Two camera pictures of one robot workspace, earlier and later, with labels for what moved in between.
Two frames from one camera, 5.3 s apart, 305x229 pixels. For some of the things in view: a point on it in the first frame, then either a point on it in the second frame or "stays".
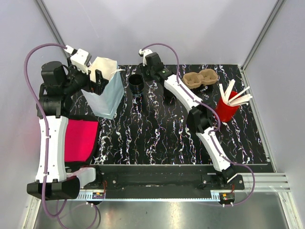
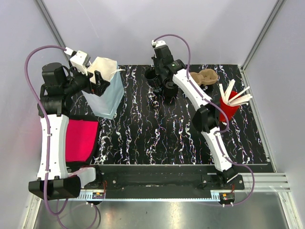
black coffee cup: [136, 83] -> [154, 81]
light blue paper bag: [106, 104] stays
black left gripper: [97, 87] stays
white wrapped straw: [229, 90] stays
